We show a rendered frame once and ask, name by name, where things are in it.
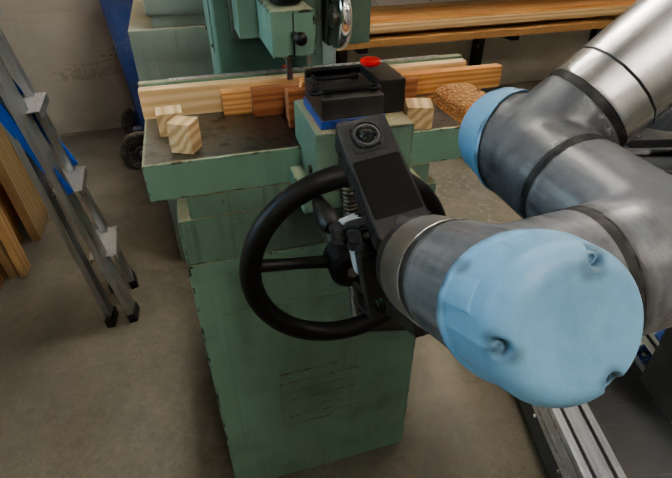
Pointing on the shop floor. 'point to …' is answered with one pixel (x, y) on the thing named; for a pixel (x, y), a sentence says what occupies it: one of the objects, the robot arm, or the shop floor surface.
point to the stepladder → (62, 186)
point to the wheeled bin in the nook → (115, 2)
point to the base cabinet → (297, 371)
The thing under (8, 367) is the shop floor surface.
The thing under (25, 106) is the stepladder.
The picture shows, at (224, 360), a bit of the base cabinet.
